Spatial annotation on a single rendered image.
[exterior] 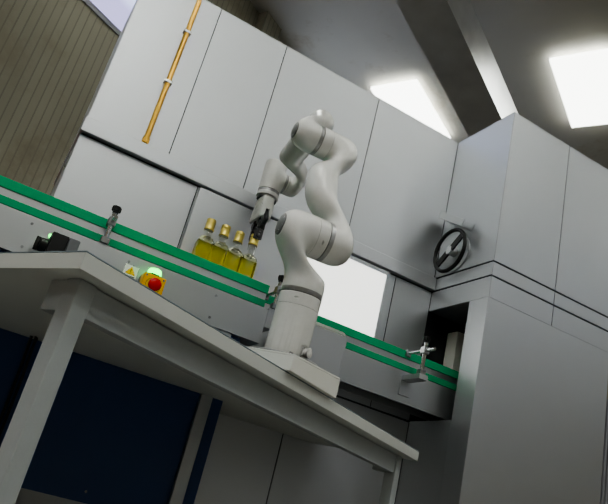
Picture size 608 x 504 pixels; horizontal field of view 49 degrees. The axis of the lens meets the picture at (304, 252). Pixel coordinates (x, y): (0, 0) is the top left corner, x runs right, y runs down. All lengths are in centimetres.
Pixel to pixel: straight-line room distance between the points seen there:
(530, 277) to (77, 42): 424
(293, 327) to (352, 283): 102
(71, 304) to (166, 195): 137
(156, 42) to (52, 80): 298
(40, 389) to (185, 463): 98
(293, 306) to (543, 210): 158
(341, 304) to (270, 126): 80
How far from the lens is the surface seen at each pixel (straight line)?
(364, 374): 255
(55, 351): 125
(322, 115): 226
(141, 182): 257
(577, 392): 305
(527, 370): 285
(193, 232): 254
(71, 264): 124
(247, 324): 224
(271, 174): 257
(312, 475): 267
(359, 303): 281
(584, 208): 333
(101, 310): 131
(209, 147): 271
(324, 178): 204
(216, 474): 251
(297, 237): 186
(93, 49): 609
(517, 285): 289
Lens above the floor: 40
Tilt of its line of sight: 22 degrees up
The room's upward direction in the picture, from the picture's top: 15 degrees clockwise
